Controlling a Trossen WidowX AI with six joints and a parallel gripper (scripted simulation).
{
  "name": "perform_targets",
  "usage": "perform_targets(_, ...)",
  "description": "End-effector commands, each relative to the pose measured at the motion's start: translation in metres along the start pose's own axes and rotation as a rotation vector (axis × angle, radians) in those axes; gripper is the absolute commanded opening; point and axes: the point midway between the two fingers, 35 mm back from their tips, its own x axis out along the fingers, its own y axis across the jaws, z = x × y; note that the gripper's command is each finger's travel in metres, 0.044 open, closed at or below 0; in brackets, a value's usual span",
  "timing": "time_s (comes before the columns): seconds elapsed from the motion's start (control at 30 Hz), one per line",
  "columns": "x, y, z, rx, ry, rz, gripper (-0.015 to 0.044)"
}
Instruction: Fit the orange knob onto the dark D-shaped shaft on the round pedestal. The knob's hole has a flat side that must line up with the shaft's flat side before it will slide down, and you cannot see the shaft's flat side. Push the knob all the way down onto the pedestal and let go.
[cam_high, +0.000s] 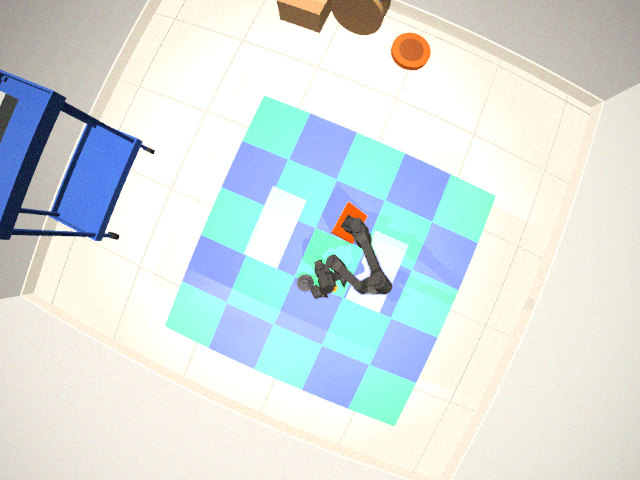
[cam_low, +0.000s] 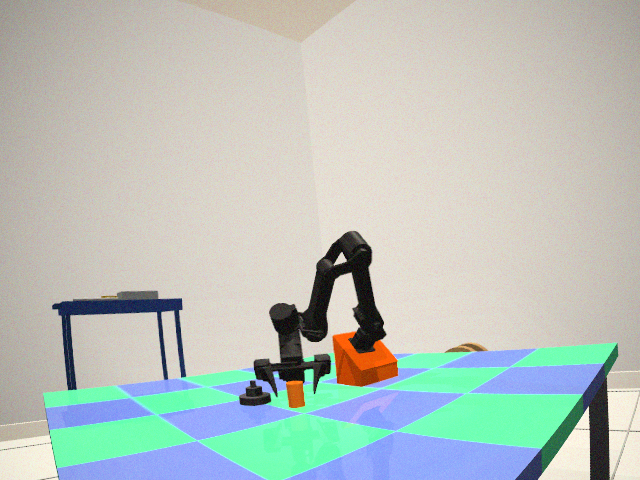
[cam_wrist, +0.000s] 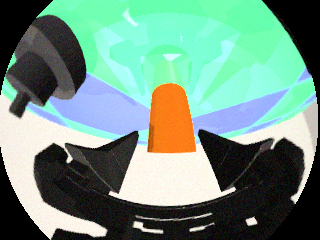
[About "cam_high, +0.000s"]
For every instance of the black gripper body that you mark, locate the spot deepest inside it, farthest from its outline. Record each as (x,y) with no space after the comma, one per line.
(316,291)

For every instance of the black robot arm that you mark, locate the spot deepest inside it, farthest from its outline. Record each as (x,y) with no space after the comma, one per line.
(377,283)

